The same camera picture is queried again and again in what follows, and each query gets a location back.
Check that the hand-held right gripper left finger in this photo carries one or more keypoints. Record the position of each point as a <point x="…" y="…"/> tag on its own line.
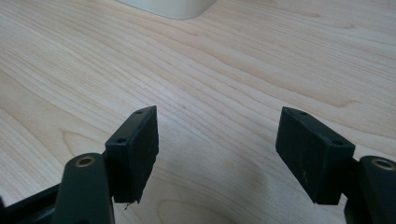
<point x="134" y="155"/>

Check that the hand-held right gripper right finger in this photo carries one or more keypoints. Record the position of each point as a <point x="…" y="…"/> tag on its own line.
<point x="311" y="158"/>

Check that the cream square plastic container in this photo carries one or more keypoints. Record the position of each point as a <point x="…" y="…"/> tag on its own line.
<point x="174" y="7"/>

